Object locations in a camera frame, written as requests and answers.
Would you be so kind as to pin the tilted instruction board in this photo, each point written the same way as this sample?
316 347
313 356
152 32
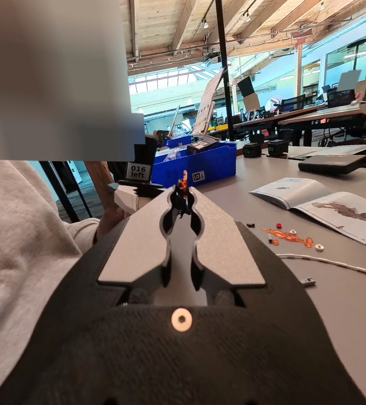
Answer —
209 101

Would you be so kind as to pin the black charger with green lights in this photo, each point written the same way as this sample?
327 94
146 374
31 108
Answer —
278 148
253 150

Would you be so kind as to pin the small blue plastic bin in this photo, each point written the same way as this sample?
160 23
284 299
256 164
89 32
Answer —
178 142

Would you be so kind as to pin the person's left forearm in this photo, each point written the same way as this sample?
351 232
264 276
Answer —
81 234

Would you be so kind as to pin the large orange lego flame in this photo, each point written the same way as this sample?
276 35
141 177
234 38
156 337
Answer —
287 235

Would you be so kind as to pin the light grey lego clip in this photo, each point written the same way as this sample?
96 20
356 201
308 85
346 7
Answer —
308 281

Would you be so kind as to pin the black flat case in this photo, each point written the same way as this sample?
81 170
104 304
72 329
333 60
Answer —
331 164

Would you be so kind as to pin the wooden post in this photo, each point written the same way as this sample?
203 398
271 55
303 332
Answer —
99 186

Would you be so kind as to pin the silver laptop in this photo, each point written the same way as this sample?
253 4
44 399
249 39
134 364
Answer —
344 150

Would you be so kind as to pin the person's left hand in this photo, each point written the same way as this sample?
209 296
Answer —
110 221

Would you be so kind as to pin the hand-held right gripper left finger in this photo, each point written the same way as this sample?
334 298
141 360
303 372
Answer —
132 253

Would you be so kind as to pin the black metal pole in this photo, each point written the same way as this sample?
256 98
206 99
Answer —
225 79

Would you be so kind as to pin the black monitor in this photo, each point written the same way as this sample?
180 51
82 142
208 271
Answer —
341 98

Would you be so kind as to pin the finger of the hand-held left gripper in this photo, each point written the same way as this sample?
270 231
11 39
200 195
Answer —
126 199

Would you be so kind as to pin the orange skull lego piece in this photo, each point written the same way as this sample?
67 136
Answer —
181 193

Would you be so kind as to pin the clear plastic bag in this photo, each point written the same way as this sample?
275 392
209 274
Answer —
174 155

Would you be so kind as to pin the long wooden desk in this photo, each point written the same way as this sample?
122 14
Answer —
328 115
281 117

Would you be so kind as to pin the large blue plastic bin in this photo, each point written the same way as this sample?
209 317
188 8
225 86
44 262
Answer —
214 164

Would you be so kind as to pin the dark lego box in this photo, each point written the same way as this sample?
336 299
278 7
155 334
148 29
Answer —
202 146

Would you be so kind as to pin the lego instruction booklet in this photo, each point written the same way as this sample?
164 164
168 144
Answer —
328 212

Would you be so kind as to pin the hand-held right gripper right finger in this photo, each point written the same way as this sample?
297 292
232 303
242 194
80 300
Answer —
230 253

